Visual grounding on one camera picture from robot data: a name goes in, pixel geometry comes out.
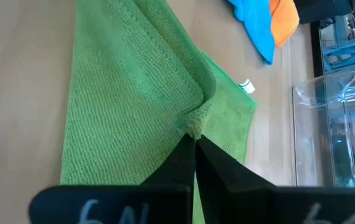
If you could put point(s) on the black plant pot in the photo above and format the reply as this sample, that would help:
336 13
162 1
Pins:
320 11

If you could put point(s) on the blue microfiber towel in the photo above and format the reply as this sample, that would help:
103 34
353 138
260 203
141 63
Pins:
255 25

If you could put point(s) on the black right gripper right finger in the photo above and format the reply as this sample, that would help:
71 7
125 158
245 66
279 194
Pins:
233 193

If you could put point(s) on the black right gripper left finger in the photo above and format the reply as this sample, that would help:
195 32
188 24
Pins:
164 199

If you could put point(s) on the metal workbench frame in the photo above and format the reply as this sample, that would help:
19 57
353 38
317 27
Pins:
345 46

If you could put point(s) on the black aluminium table frame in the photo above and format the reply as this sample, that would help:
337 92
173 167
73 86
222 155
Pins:
317 49

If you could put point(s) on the orange microfiber towel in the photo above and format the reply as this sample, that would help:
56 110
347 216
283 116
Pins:
284 21

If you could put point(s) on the clear plastic bin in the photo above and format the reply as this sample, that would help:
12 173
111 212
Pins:
326 130

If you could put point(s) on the green microfiber towel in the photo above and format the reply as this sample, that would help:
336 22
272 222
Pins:
127 109

